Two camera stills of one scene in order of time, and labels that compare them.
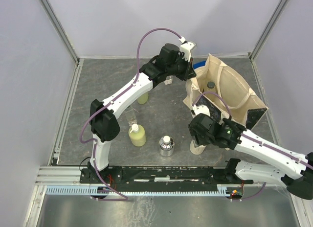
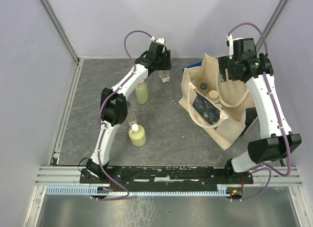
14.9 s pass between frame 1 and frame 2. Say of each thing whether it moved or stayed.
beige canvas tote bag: stayed
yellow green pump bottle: stayed
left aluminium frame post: stayed
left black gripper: moved
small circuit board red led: stayed
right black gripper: moved
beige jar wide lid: moved
